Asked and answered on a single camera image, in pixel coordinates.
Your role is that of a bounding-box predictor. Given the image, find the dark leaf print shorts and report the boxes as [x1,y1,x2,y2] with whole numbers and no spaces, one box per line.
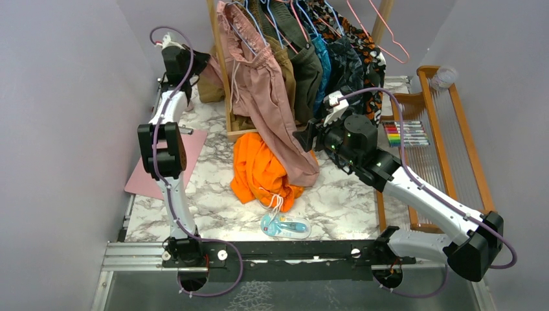
[308,0,365,130]

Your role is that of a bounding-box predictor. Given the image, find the orange camo hanging shorts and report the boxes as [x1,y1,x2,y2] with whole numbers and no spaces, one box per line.
[317,0,387,128]

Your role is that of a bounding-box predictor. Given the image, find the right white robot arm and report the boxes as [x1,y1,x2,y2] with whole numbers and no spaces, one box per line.
[293,115,504,282]

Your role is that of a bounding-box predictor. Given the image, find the blue wire hanger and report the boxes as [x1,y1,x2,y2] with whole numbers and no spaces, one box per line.
[225,1,272,57]

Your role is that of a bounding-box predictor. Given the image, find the pink clipboard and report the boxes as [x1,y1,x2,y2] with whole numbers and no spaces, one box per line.
[124,130,207,200]

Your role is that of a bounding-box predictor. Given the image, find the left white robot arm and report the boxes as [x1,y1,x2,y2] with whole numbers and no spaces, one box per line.
[137,44,208,268]

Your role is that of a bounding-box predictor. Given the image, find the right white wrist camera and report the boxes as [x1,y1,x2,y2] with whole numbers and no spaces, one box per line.
[323,91,349,127]

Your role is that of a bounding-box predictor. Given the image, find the coloured marker set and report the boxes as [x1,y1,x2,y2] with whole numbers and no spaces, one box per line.
[383,121,431,147]

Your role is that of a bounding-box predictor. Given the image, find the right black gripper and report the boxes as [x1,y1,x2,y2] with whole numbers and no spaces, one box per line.
[293,109,361,167]

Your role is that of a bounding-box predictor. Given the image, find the pink shorts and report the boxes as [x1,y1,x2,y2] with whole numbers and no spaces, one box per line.
[203,1,319,187]

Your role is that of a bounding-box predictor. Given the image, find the clear plastic cup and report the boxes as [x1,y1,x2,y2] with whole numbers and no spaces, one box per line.
[429,65,458,91]

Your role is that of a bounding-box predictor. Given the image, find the blue patterned hanging shorts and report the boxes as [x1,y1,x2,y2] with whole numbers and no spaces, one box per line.
[296,0,333,115]

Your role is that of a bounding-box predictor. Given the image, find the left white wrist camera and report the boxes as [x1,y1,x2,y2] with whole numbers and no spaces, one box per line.
[154,32,185,49]

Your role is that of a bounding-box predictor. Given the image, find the wooden dish rack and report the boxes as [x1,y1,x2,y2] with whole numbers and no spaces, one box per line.
[374,65,496,233]

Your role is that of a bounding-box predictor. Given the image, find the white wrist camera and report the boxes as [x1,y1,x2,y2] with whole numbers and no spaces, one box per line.
[323,91,349,127]
[154,32,185,49]

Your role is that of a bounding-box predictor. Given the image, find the packaged blue toothbrush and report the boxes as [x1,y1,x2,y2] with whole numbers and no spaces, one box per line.
[260,214,311,240]

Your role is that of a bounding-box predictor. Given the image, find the dark green hanging shorts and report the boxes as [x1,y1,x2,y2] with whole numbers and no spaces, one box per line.
[259,1,323,124]

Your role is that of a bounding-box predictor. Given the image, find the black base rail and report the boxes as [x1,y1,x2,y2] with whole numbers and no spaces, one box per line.
[162,240,396,282]

